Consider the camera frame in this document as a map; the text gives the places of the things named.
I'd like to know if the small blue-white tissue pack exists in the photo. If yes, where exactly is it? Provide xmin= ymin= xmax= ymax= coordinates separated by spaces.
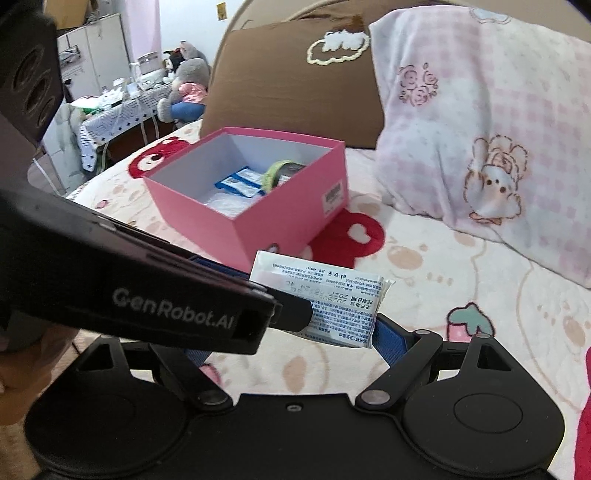
xmin=250 ymin=251 xmax=392 ymax=348

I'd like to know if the person's left hand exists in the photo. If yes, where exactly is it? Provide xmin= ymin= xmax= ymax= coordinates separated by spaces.
xmin=0 ymin=325 xmax=79 ymax=426

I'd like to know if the clear plastic cotton pack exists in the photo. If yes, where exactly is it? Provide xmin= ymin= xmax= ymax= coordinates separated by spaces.
xmin=204 ymin=192 xmax=254 ymax=218

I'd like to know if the cream bear-print blanket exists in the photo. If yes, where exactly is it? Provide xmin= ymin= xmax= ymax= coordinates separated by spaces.
xmin=64 ymin=119 xmax=591 ymax=480

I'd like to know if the pink cardboard box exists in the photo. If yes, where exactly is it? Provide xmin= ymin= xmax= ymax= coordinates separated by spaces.
xmin=142 ymin=127 xmax=349 ymax=271

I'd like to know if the blue snack packet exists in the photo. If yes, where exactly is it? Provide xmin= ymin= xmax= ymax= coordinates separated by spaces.
xmin=214 ymin=167 xmax=264 ymax=199

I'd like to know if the green yarn ball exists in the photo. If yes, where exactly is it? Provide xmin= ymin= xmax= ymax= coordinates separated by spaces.
xmin=262 ymin=160 xmax=304 ymax=194

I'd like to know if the patterned-cloth side table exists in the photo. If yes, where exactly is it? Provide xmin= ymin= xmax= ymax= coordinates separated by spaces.
xmin=77 ymin=85 xmax=171 ymax=173

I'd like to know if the grey plush doll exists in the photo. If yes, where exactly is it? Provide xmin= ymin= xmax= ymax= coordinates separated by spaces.
xmin=157 ymin=41 xmax=211 ymax=125

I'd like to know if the white shelf cabinet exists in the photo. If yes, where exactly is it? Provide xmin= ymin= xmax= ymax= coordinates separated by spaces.
xmin=43 ymin=1 xmax=130 ymax=100

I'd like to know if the brown cloud pillow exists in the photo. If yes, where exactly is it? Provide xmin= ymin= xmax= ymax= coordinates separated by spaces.
xmin=198 ymin=0 xmax=440 ymax=150

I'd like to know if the black-haired plush doll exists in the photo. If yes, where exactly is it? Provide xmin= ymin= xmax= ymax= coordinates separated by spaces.
xmin=163 ymin=48 xmax=184 ymax=73

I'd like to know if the pink checkered pillow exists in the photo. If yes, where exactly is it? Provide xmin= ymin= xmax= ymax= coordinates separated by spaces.
xmin=370 ymin=5 xmax=590 ymax=286

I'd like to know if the beige bed headboard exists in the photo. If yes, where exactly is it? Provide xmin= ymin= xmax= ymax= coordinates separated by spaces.
xmin=226 ymin=0 xmax=590 ymax=41

